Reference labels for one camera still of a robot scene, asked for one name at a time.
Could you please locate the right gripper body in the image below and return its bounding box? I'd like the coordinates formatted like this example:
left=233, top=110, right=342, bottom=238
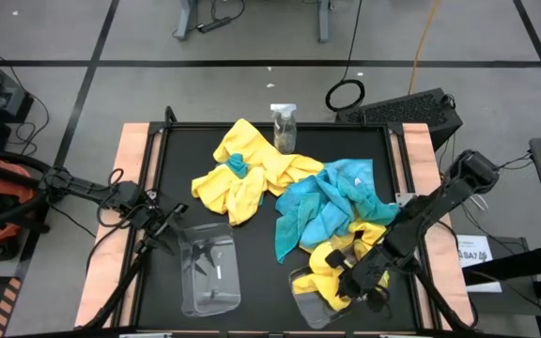
left=348, top=243, right=405, bottom=294

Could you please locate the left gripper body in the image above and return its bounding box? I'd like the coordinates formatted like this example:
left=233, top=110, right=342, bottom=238
left=131, top=199, right=171, bottom=238

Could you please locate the yellow microfiber towel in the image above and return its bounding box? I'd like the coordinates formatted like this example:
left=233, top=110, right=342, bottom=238
left=290, top=241, right=392, bottom=313
left=191, top=163, right=269, bottom=227
left=212, top=117, right=325, bottom=198
left=298, top=219, right=389, bottom=257

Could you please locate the clear plastic basket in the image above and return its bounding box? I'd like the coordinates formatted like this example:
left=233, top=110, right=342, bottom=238
left=178, top=222, right=243, bottom=318
left=287, top=262, right=393, bottom=330

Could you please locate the white paper label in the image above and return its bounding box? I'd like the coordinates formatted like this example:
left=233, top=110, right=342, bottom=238
left=456, top=234, right=503, bottom=294

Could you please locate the clear spray bottle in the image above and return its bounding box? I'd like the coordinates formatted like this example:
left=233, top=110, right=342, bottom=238
left=270, top=102, right=299, bottom=155

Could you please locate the orange shop vacuum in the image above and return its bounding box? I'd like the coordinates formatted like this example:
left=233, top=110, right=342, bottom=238
left=0, top=146, right=64, bottom=262

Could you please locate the black computer case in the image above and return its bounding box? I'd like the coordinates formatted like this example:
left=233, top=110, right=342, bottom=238
left=334, top=87, right=465, bottom=152

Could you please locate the black power strip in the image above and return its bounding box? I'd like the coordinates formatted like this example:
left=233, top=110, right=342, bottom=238
left=196, top=16, right=233, bottom=35

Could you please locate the grey desk leg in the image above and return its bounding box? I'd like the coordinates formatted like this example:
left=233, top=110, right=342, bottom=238
left=175, top=0, right=199, bottom=41
left=317, top=0, right=332, bottom=44

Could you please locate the black metal table frame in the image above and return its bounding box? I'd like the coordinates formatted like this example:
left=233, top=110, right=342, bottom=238
left=118, top=120, right=442, bottom=332

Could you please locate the black furniture frame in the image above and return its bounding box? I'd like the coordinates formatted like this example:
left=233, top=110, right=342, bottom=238
left=461, top=237, right=541, bottom=338

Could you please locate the black coiled cable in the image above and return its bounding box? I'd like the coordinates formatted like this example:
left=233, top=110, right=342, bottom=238
left=324, top=0, right=367, bottom=114

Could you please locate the yellow cable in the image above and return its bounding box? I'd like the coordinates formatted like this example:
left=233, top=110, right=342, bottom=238
left=406, top=0, right=442, bottom=96

